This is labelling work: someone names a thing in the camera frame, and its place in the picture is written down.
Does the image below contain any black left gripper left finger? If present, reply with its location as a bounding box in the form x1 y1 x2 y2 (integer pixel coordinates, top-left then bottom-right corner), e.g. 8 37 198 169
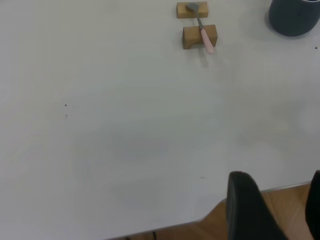
226 171 291 240

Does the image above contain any pink handled metal spoon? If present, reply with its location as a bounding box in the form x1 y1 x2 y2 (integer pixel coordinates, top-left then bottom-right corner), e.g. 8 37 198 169
185 2 216 54

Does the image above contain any flat rectangular wooden block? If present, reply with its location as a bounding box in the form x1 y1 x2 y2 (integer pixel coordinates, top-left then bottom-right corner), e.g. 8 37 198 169
176 1 209 19

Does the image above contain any arched wooden block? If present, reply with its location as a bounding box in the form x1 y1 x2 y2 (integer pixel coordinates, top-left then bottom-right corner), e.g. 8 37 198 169
182 24 218 50

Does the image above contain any dark grey ceramic mug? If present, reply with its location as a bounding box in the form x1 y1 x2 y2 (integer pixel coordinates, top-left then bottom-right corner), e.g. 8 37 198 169
268 0 320 37

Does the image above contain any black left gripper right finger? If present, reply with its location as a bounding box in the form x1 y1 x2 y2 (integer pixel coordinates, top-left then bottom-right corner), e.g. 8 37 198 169
305 170 320 240

